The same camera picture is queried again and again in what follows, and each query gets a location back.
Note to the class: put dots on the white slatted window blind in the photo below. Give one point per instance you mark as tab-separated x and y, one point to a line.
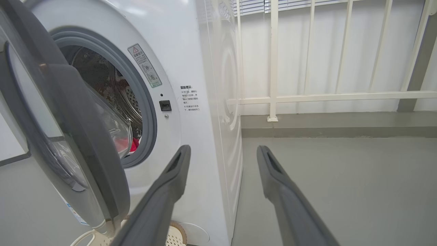
252	7

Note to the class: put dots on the grey rubber door seal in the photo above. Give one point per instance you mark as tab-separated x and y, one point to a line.
146	112

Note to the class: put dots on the cream perforated laundry basket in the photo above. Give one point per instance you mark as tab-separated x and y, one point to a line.
175	239

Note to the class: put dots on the white metal railing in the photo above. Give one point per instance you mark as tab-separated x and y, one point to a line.
273	68

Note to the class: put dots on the white front-load washing machine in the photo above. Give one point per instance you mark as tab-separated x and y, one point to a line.
177	51

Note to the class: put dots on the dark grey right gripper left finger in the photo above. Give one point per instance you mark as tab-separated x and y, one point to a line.
153	208

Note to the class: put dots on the perforated steel washer drum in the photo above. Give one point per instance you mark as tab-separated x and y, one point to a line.
102	78

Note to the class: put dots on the grey warning sticker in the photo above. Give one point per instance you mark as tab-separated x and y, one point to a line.
145	65

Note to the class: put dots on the red garment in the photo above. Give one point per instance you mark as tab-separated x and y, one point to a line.
134	146

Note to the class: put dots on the grey frame post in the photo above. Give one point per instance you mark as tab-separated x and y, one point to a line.
420	68

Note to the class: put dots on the round white filter cover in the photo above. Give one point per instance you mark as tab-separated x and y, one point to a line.
198	235

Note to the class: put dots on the black printed text label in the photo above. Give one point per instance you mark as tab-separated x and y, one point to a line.
189	97

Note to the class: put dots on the blue white energy label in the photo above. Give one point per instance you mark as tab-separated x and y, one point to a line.
76	215

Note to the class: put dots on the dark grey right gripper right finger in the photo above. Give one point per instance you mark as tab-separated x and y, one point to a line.
293	215

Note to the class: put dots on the black door latch socket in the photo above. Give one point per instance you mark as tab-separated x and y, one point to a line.
165	105

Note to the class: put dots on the round grey glass washer door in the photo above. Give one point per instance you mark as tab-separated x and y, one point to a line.
85	136

